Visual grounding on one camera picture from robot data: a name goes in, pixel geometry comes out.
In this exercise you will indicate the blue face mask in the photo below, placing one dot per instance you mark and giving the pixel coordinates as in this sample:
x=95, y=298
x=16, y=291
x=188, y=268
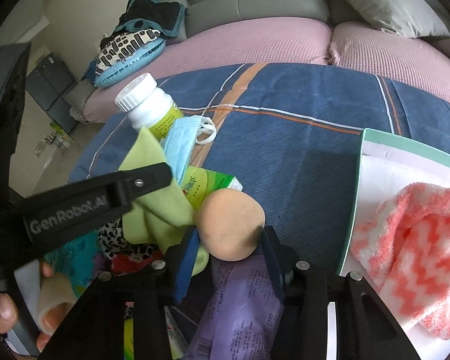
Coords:
x=185, y=133

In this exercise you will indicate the pink white fuzzy sock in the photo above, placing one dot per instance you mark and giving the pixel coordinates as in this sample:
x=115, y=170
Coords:
x=405, y=250

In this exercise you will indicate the white tray teal rim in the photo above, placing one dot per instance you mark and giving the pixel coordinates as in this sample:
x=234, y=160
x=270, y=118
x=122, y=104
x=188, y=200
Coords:
x=387, y=163

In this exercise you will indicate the grey throw pillow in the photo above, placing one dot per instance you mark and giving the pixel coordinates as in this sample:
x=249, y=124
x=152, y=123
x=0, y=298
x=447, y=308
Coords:
x=405, y=18

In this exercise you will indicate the white pill bottle green label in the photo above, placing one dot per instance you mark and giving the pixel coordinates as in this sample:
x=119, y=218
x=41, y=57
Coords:
x=148, y=106

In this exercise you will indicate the purple wipes packet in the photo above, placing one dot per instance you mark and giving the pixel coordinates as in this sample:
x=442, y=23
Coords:
x=243, y=315

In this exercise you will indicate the black white leopard scrunchie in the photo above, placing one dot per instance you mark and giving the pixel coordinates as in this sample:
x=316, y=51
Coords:
x=114, y=244

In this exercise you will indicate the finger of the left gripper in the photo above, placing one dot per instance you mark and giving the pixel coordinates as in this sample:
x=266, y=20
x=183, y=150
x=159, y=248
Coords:
x=135, y=187

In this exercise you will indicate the person's left hand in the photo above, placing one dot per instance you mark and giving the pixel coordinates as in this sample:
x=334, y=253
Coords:
x=30, y=315

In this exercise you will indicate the green tissue pack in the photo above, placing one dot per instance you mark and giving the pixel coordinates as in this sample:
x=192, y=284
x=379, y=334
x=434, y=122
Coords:
x=178, y=344
x=198, y=183

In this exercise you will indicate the teal toy case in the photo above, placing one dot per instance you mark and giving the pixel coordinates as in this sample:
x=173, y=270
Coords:
x=81, y=260

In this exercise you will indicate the pink sofa seat cover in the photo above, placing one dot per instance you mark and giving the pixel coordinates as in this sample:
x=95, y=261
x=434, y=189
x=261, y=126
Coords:
x=352, y=45

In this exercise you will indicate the blue patterned round cushion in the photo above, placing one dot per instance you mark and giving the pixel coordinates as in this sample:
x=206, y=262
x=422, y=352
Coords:
x=125, y=54

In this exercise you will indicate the blue plaid blanket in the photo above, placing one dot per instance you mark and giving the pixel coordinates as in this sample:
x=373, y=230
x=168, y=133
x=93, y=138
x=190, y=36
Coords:
x=292, y=138

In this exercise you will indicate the beige round sponge puff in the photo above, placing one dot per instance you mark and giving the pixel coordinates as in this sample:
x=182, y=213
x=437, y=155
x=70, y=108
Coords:
x=230, y=224

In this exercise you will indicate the dark grey cabinet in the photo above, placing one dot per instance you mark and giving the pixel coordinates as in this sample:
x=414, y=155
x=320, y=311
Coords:
x=48, y=83

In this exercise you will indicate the dark teal folded clothes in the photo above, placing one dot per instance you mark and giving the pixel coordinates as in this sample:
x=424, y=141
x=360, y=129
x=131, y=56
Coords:
x=166, y=17

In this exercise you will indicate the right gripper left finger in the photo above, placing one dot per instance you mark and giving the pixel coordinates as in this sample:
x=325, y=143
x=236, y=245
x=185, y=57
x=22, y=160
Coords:
x=180, y=260

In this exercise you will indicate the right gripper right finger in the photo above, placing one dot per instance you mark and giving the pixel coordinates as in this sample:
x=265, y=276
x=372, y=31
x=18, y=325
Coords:
x=280, y=262

